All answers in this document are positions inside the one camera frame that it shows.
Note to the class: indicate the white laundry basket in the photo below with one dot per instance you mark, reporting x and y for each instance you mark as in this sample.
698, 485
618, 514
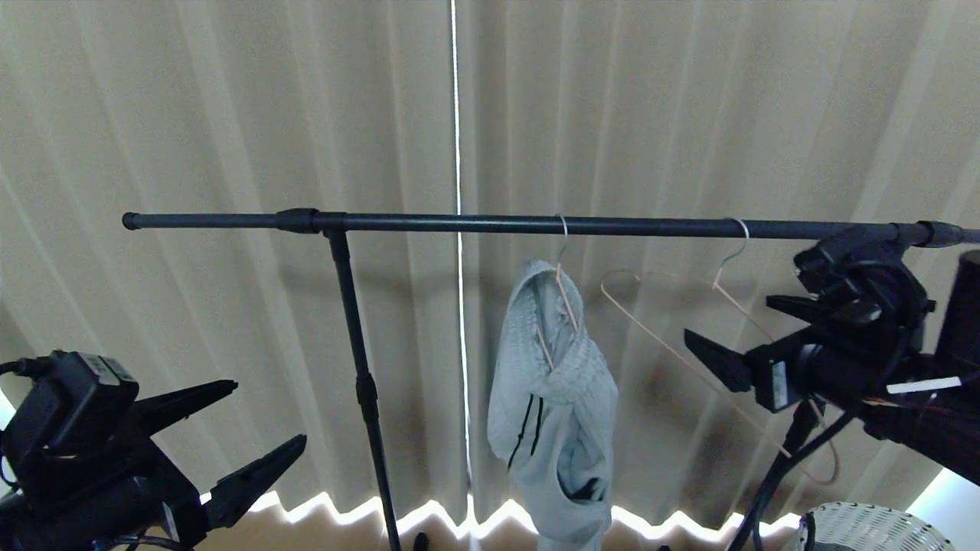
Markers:
873, 528

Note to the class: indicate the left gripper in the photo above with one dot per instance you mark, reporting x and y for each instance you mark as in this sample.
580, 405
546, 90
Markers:
99, 505

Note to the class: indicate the pale grey shorts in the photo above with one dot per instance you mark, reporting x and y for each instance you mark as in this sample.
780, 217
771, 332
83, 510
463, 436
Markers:
559, 459

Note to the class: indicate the pink clothes hanger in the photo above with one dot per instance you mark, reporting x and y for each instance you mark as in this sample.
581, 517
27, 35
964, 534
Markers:
666, 346
566, 302

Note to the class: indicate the black clothes rack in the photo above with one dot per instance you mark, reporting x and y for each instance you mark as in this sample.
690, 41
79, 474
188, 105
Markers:
459, 223

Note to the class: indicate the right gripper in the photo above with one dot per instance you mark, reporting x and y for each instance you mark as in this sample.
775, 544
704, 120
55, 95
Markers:
827, 371

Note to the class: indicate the beige curtain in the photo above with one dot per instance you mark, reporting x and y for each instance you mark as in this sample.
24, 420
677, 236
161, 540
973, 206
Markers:
230, 115

